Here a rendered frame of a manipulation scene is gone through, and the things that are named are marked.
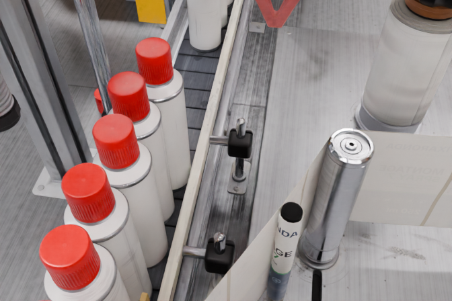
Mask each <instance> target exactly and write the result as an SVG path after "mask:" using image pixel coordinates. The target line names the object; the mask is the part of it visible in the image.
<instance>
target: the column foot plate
mask: <svg viewBox="0 0 452 301"><path fill-rule="evenodd" d="M90 151H91V155H92V157H93V158H94V156H95V155H96V153H97V152H98V150H97V149H94V148H90ZM32 192H33V194H34V195H37V196H46V197H52V198H61V199H66V198H65V196H64V194H63V191H62V189H61V183H53V182H52V179H51V178H50V175H49V174H48V171H47V169H46V167H45V166H44V168H43V170H42V172H41V174H40V176H39V178H38V180H37V182H36V184H35V186H34V188H33V190H32Z"/></svg>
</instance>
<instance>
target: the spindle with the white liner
mask: <svg viewBox="0 0 452 301"><path fill-rule="evenodd" d="M451 59H452V0H391V3H390V6H389V11H388V14H387V18H386V21H385V24H384V27H383V30H382V33H381V37H380V40H379V45H378V47H377V50H376V53H375V56H374V59H373V64H372V67H371V71H370V73H369V76H368V79H367V82H366V86H365V90H364V91H363V93H362V95H361V103H360V104H359V105H358V107H357V109H356V113H355V119H356V122H357V124H358V126H359V128H360V129H361V130H370V131H381V132H399V133H408V134H419V133H420V131H421V128H422V122H423V121H424V119H425V118H426V116H427V113H428V108H429V106H430V104H431V103H432V100H433V98H434V96H435V93H436V91H437V89H438V87H439V85H440V83H441V81H442V79H443V77H444V75H445V72H446V70H447V67H448V65H449V63H450V62H451Z"/></svg>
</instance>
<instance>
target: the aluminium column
mask: <svg viewBox="0 0 452 301"><path fill-rule="evenodd" d="M24 1H25V3H26V7H27V8H28V12H29V14H30V17H31V20H32V23H33V25H34V29H35V31H36V34H37V37H38V39H39V42H40V45H41V48H42V51H43V53H44V57H45V59H46V62H47V65H48V68H49V71H50V74H51V77H52V80H53V83H54V86H55V89H56V92H57V95H58V97H59V100H58V97H57V95H56V92H55V90H54V87H53V85H52V81H51V80H50V76H49V74H48V71H47V69H46V65H45V64H44V60H43V58H42V55H41V53H40V49H39V47H38V44H37V42H36V39H35V37H34V34H33V31H32V29H31V26H30V23H29V21H28V18H27V15H26V12H25V10H24V7H23V5H22V2H21V0H0V71H1V74H2V75H3V78H4V79H5V82H6V83H7V86H8V88H9V90H10V92H11V94H13V95H14V96H15V98H16V99H17V102H18V103H19V105H20V108H21V111H20V113H21V117H22V119H23V121H24V123H25V125H26V128H27V129H28V132H29V133H30V136H31V137H32V140H33V142H34V144H35V146H36V148H37V150H38V152H39V154H40V157H41V159H42V161H43V163H44V165H45V167H46V169H47V171H48V174H49V175H50V178H51V179H52V182H53V183H61V181H62V179H63V177H64V175H65V173H66V172H67V171H68V170H69V169H71V168H72V167H74V166H76V165H79V164H82V162H81V158H80V156H79V153H78V151H77V148H76V146H75V143H74V140H73V137H74V139H75V142H76V143H77V146H78V149H79V152H80V154H81V157H82V159H83V163H92V161H93V157H92V155H91V151H90V149H89V145H88V143H87V140H86V137H85V134H84V131H83V128H82V125H81V122H80V120H79V116H78V114H77V110H76V108H75V104H74V103H73V99H72V97H71V93H70V91H69V87H68V85H67V82H66V79H65V76H64V73H63V70H62V67H61V64H60V62H59V58H58V56H57V52H56V50H55V47H54V44H53V41H52V38H51V36H50V32H49V30H48V26H47V24H46V21H45V18H44V15H43V12H42V9H41V6H40V3H39V0H24ZM59 101H60V103H61V105H60V103H59ZM61 106H62V108H61ZM62 109H63V111H62ZM63 112H64V113H63ZM64 114H65V116H64ZM65 117H66V119H67V121H66V119H65ZM67 122H68V124H69V127H70V129H71V132H72V134H73V137H72V135H71V132H70V129H69V127H68V124H67Z"/></svg>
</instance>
